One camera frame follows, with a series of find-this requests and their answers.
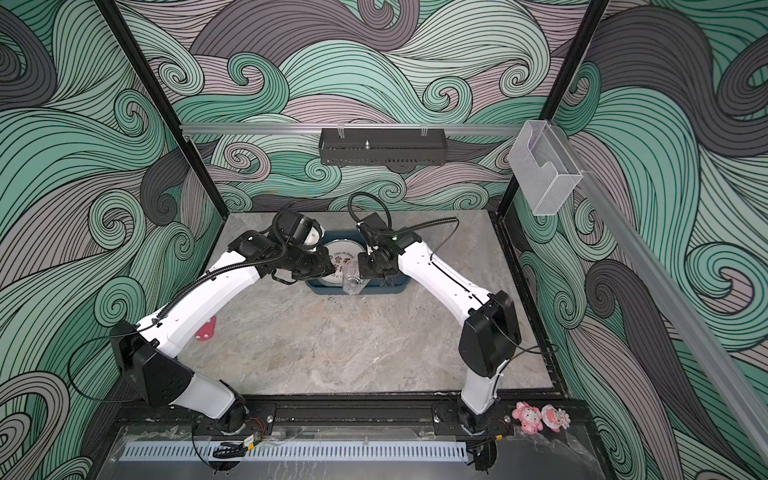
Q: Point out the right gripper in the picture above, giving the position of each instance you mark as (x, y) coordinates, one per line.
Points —
(366, 270)

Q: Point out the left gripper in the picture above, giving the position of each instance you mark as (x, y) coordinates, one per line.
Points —
(324, 266)

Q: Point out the clear cup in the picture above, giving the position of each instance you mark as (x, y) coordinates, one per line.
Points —
(353, 283)

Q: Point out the enjoy the moment plate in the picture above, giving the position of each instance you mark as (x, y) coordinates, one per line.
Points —
(341, 252)

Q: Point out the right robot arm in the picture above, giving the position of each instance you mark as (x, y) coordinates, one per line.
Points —
(490, 334)

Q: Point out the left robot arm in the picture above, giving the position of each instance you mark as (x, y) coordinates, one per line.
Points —
(146, 354)

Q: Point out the teal plastic bin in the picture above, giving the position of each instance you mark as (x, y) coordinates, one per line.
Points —
(379, 286)

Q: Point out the white rabbit figurine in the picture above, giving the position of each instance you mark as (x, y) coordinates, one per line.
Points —
(207, 330)

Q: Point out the pink white plush toy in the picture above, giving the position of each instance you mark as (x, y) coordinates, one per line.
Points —
(556, 419)

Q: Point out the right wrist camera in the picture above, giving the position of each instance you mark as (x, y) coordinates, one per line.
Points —
(375, 230)

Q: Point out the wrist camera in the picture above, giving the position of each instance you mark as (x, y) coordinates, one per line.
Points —
(375, 230)
(298, 229)

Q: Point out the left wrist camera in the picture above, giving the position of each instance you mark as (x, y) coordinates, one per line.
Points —
(298, 229)

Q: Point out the black wall shelf tray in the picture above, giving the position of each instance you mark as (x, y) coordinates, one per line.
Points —
(402, 147)

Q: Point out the black frame post left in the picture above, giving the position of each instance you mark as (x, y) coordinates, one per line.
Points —
(119, 28)

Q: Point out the black frame post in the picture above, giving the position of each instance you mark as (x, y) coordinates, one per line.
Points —
(119, 28)
(572, 61)

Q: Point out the aluminium rail back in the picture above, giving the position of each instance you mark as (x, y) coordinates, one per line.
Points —
(268, 128)

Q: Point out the aluminium rail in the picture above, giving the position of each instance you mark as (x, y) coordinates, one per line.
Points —
(268, 128)
(614, 204)

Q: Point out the clear acrylic wall holder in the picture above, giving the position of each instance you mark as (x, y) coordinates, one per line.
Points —
(545, 165)

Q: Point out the black frame post right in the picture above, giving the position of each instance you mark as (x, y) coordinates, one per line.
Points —
(572, 61)

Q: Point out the white slotted cable duct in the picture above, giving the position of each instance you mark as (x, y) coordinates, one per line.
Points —
(303, 451)

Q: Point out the aluminium rail right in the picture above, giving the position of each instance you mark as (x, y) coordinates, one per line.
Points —
(614, 204)

